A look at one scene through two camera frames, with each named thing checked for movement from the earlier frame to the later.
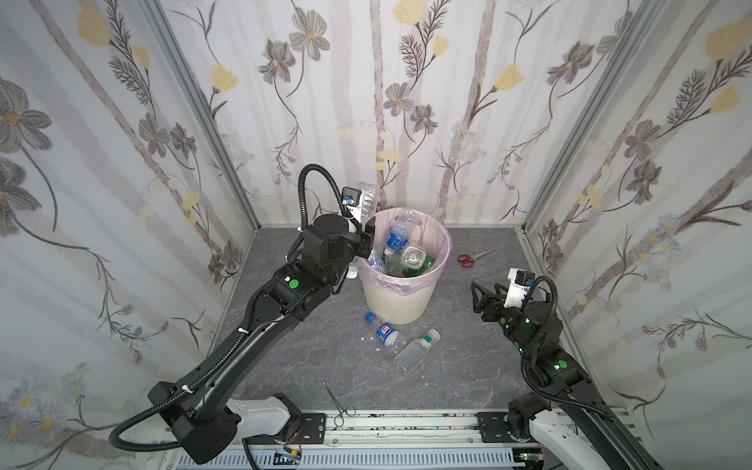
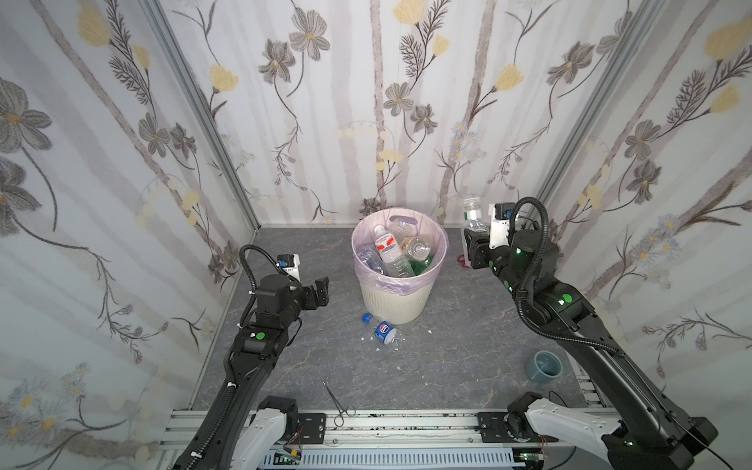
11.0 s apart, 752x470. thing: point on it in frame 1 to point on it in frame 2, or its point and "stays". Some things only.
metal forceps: (350, 410) stays
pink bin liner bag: (430, 233) stays
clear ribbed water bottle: (363, 212) to (394, 260)
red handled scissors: (469, 260) stays
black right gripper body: (491, 303) to (477, 248)
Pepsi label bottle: (387, 334) stays
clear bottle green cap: (411, 354) to (472, 219)
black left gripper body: (357, 236) to (316, 292)
